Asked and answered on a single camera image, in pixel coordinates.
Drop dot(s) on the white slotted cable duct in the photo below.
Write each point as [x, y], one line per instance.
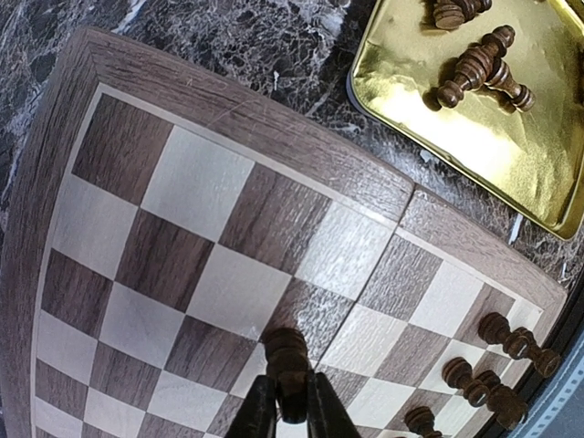
[563, 416]

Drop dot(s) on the gold metal tray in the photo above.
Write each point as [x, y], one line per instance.
[532, 161]

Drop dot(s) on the dark chess piece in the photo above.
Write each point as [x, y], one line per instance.
[288, 365]
[545, 361]

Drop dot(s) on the pile of dark chess pieces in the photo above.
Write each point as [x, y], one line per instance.
[481, 65]

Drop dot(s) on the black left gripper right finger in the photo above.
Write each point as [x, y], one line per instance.
[327, 416]

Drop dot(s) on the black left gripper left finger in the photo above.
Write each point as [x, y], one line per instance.
[257, 415]

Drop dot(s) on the wooden chess board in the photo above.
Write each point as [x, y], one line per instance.
[165, 220]

